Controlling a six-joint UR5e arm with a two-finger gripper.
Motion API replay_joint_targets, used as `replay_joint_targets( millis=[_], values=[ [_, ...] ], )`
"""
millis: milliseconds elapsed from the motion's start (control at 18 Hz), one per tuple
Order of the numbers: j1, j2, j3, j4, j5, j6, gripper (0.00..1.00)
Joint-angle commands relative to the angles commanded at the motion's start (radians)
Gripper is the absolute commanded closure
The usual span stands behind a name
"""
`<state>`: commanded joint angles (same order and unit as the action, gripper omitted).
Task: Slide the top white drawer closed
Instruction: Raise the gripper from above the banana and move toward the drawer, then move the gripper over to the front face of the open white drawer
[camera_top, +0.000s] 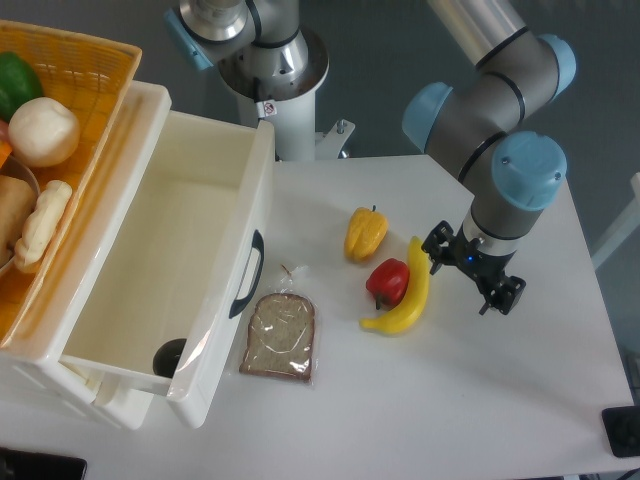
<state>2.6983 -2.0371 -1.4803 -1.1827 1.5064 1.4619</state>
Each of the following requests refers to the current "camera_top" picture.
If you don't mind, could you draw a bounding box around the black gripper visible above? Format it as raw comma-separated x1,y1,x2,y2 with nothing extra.
421,220,526,315

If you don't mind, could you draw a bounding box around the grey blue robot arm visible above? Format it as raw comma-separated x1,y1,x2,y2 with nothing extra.
164,1,576,314

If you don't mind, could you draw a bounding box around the white open top drawer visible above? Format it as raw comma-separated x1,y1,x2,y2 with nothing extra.
63,112,275,428

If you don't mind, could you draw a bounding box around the black round object in drawer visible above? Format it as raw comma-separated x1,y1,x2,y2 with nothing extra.
152,338,186,378

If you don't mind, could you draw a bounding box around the white drawer cabinet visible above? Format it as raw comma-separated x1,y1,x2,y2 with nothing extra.
1,81,171,429

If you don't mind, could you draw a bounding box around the yellow banana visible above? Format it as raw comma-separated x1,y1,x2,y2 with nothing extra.
359,236,430,335

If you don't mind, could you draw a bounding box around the red bell pepper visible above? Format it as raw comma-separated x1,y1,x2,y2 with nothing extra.
365,258,410,310

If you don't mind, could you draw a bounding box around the yellow bell pepper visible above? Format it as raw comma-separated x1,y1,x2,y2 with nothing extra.
343,205,389,263

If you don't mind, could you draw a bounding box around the bagged brown bread slice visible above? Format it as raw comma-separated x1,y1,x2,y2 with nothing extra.
238,264,319,385

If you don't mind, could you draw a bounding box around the black device right edge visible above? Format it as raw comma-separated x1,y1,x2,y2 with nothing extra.
601,406,639,458

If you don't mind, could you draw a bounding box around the yellow woven basket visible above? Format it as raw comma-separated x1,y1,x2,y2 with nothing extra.
1,20,142,343

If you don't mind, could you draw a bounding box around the cream dumpling pastry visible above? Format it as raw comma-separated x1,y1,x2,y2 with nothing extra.
14,180,73,273

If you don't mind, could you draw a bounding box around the white round bun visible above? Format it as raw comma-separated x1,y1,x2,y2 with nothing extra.
8,97,80,168

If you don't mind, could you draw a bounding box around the brown bread roll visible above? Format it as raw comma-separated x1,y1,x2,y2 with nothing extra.
1,175,37,266

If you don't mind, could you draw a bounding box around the orange carrot piece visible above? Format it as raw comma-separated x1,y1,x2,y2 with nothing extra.
0,141,12,167

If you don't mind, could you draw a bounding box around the green bell pepper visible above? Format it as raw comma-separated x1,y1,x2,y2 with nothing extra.
0,51,44,123

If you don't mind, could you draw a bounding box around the black device bottom left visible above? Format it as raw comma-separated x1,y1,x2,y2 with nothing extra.
1,448,87,480

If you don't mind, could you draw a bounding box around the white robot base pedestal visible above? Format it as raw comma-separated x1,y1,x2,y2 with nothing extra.
218,26,355,162

